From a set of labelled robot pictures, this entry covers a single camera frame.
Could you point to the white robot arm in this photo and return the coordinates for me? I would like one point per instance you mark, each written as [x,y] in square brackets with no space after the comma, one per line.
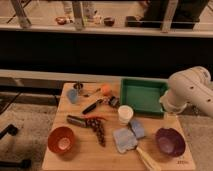
[190,85]

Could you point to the dark bowl in background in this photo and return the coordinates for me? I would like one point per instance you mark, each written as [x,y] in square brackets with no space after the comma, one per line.
[109,21]

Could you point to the orange bowl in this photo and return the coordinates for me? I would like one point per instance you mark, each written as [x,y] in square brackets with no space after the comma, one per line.
[61,140]

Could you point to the red bowl in background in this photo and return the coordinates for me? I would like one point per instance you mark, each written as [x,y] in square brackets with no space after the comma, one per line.
[61,20]

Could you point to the purple bowl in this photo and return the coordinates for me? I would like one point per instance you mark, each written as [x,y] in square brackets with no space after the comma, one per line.
[170,142]

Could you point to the orange fruit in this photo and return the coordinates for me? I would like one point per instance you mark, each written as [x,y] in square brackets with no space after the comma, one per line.
[106,90]

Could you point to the small black metal clip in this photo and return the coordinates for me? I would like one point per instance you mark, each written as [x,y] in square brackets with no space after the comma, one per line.
[114,102]

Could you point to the small dark round object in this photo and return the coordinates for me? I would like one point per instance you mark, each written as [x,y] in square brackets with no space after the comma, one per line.
[78,86]

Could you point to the white cup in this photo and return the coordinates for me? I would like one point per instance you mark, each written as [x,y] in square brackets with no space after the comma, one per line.
[125,114]

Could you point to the green plastic tray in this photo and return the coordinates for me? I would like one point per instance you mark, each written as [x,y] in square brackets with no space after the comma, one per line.
[143,96]

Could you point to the red chili pepper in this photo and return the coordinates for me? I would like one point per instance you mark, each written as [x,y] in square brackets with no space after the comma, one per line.
[94,117]

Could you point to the dark purple grapes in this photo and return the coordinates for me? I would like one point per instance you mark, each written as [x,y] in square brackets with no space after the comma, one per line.
[98,128]

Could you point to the dark metal tool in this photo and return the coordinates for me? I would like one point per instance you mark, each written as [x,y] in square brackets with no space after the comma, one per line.
[76,121]

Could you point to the blue sponge small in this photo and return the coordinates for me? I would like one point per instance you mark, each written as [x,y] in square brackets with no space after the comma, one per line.
[137,128]

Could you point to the blue cloth large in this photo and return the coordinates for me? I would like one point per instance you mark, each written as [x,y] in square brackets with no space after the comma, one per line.
[125,140]

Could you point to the black handled knife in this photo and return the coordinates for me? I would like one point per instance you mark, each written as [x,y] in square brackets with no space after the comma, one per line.
[92,106]

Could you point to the cream handled brush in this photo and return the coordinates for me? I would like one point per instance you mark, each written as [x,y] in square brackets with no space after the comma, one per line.
[149,162]

